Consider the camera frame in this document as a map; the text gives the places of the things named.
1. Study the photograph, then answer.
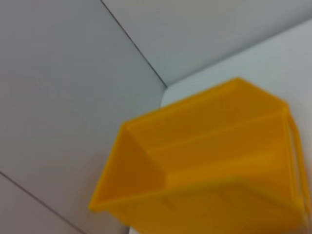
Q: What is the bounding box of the yellow plastic bin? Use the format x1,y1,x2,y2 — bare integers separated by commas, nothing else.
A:
88,77,309,234

